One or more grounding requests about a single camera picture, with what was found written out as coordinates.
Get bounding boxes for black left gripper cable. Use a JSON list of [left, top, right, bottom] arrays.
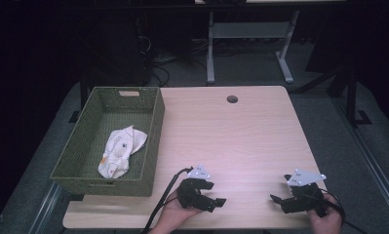
[[140, 166, 194, 234]]

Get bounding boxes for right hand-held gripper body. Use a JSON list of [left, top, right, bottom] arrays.
[[283, 168, 329, 218]]

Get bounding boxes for person's right hand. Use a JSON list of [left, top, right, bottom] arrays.
[[306, 192, 344, 234]]

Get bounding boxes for bundle of floor cables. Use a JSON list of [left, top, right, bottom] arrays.
[[139, 34, 210, 88]]

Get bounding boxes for grey metal desk frame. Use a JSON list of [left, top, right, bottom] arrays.
[[206, 9, 301, 86]]

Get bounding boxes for person's left hand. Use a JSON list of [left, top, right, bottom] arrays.
[[155, 189, 204, 234]]

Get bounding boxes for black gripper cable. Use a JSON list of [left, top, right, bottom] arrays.
[[322, 188, 370, 234], [140, 166, 194, 234]]

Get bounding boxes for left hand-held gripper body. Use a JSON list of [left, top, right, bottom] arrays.
[[176, 163, 215, 210]]

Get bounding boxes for white printed cloth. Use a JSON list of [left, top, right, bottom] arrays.
[[97, 125, 148, 179]]

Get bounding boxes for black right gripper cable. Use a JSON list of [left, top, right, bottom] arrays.
[[322, 188, 370, 234]]

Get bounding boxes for black metal stand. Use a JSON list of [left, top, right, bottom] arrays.
[[342, 62, 373, 129]]

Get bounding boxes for green woven basket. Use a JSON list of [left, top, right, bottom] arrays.
[[50, 86, 166, 198]]

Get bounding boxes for metal floor rail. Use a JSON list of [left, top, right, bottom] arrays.
[[27, 181, 63, 234], [331, 96, 389, 226]]

